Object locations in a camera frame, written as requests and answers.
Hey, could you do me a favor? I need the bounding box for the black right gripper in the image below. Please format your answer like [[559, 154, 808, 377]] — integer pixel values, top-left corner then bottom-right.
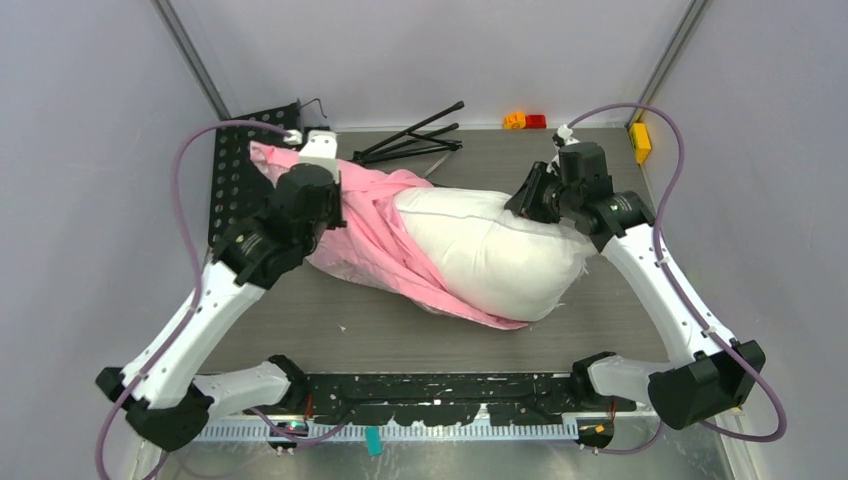
[[506, 160, 582, 225]]

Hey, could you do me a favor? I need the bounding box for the pink pillowcase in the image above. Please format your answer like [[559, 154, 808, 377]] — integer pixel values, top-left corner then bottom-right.
[[248, 140, 531, 331]]

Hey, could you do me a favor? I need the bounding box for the white pillow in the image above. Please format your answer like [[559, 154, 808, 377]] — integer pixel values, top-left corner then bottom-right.
[[394, 187, 597, 322]]

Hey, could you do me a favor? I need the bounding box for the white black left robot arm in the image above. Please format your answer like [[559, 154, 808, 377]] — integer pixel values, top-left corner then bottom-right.
[[96, 161, 345, 452]]

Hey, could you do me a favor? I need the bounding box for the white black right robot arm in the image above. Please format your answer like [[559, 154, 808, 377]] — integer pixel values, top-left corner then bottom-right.
[[505, 142, 766, 430]]

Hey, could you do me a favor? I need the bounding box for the red toy block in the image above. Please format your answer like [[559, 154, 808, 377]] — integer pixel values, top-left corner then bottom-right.
[[525, 114, 547, 129]]

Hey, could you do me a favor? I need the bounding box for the orange toy block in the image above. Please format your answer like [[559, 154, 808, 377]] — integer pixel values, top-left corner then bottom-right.
[[502, 111, 526, 130]]

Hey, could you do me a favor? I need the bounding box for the black perforated music stand tray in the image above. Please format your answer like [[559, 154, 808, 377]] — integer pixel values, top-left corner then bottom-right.
[[208, 126, 300, 244]]

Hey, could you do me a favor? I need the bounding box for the black folded tripod stand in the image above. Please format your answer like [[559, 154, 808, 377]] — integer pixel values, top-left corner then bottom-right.
[[348, 100, 465, 167]]

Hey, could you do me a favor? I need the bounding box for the yellow toy block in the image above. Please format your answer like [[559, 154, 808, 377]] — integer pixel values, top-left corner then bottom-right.
[[628, 122, 652, 165]]

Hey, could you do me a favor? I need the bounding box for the teal tape piece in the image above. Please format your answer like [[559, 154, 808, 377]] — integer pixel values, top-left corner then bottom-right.
[[364, 426, 383, 457]]

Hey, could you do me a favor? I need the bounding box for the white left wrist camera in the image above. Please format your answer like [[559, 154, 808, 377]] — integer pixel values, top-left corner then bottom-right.
[[284, 129, 340, 182]]

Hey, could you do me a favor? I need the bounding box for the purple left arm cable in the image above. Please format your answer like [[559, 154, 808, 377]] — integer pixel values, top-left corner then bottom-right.
[[94, 119, 346, 480]]

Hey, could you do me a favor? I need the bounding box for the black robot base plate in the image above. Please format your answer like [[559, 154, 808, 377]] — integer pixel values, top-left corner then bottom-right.
[[289, 373, 637, 426]]

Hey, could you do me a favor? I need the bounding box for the aluminium slotted rail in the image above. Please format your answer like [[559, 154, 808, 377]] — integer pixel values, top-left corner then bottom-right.
[[198, 417, 677, 444]]

